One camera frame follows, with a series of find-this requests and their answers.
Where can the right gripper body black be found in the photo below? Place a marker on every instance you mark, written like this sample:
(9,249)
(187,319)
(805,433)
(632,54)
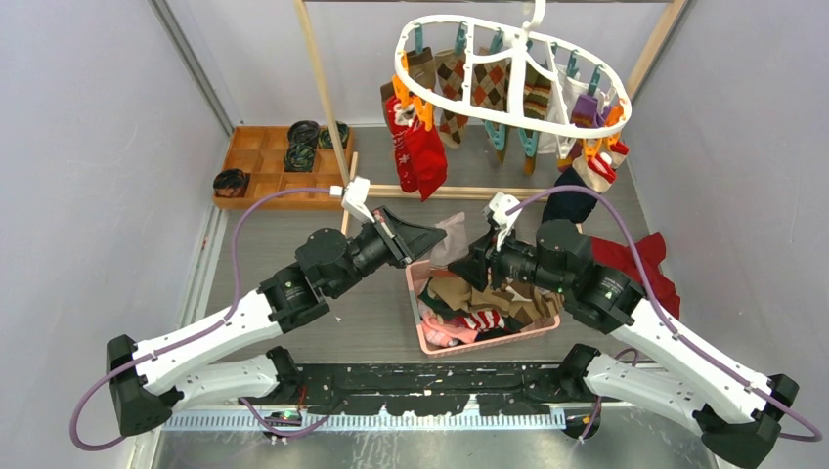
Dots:
(513,260)

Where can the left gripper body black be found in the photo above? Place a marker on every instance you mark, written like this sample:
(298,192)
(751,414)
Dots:
(372,249)

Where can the maroon purple orange striped sock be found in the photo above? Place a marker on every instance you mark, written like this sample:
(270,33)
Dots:
(589,111)

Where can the white plastic clip hanger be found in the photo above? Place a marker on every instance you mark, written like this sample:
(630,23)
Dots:
(486,43)

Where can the grey beige sock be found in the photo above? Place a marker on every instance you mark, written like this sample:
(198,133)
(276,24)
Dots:
(453,246)

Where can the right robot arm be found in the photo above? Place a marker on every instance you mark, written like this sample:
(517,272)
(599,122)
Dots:
(716,398)

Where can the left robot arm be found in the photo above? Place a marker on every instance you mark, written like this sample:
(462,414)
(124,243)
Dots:
(154,378)

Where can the pink plastic basket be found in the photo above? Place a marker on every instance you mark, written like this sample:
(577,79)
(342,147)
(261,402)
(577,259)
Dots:
(442,335)

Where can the argyle sock in basket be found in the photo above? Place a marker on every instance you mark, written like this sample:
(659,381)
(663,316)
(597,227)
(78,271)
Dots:
(521,301)

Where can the red hanging sock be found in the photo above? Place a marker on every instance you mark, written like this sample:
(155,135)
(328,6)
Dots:
(428,158)
(401,154)

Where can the rolled dark sock centre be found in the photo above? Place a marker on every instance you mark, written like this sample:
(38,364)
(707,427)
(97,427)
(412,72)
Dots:
(300,158)

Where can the red cloth on table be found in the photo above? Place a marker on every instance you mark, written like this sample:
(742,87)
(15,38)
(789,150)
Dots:
(652,251)

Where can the orange wooden compartment tray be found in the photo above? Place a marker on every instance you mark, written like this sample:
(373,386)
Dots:
(259,152)

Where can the rolled dark sock left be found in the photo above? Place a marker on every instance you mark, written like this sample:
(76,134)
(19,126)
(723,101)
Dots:
(231,183)

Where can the argyle hanging sock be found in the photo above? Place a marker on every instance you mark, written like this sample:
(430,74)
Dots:
(489,85)
(450,74)

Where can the green striped hanging sock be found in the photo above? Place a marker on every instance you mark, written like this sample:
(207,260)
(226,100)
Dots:
(536,98)

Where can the white hanging sock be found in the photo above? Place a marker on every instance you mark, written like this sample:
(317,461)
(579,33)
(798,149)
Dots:
(559,110)

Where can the wooden clothes rack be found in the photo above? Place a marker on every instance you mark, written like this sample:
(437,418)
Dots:
(447,193)

